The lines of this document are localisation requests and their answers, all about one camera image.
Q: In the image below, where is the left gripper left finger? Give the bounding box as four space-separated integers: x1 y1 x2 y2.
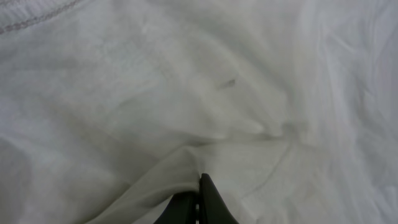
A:
154 192 197 224

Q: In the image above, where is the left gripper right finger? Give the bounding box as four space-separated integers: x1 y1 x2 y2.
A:
198 173 238 224

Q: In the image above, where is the white t-shirt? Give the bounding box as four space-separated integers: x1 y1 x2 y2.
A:
1 1 397 223

